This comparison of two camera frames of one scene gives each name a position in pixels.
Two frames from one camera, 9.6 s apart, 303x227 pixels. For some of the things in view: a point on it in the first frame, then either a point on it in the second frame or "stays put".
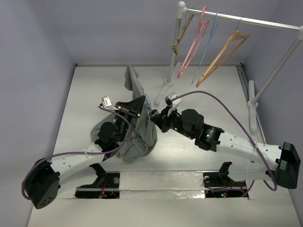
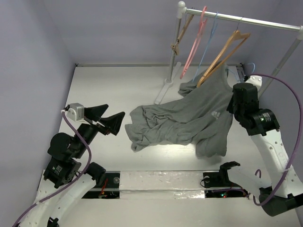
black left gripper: (132, 108) -> (113, 123)
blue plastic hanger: (148, 106) -> (248, 68)
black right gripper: (164, 120) -> (234, 104)
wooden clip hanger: (175, 46) stays put
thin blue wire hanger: (216, 15) stays put
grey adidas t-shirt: (144, 128) -> (200, 117)
